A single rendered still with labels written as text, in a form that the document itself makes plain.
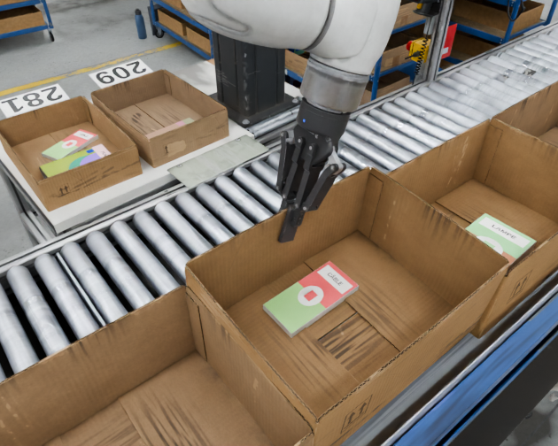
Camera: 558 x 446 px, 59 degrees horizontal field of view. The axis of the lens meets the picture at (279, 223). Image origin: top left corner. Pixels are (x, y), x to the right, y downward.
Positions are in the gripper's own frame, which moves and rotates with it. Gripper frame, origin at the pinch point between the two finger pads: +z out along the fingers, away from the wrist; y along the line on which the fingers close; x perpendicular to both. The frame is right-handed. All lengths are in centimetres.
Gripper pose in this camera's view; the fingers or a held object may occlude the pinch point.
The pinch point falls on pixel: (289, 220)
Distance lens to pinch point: 82.0
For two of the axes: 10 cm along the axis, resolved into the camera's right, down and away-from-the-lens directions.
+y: -6.2, -5.2, 5.8
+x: -7.3, 1.4, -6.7
